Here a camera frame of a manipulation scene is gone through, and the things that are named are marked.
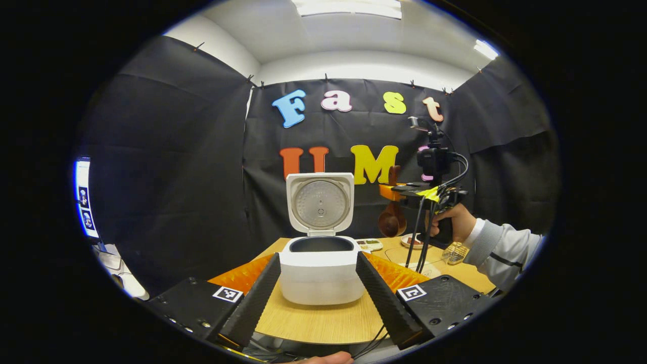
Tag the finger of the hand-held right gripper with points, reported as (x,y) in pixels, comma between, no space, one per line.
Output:
(390,192)

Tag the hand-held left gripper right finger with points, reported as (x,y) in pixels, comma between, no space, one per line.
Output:
(384,303)

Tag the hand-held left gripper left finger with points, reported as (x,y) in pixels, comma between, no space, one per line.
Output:
(252,303)

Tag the brown wooden spoon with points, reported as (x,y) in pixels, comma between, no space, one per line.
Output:
(391,222)

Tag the white rice cooker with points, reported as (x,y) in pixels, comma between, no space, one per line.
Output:
(321,273)

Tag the white round plate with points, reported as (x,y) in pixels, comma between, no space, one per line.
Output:
(410,241)

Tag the white divided condiment tray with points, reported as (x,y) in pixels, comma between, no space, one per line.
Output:
(370,245)

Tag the ceiling light panel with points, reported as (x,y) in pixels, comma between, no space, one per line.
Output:
(349,7)
(485,49)

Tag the white desk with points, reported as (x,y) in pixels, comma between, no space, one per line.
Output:
(126,283)

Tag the black backdrop cloth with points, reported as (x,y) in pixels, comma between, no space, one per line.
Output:
(177,177)

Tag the lit computer screen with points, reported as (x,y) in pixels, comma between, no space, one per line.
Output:
(86,202)

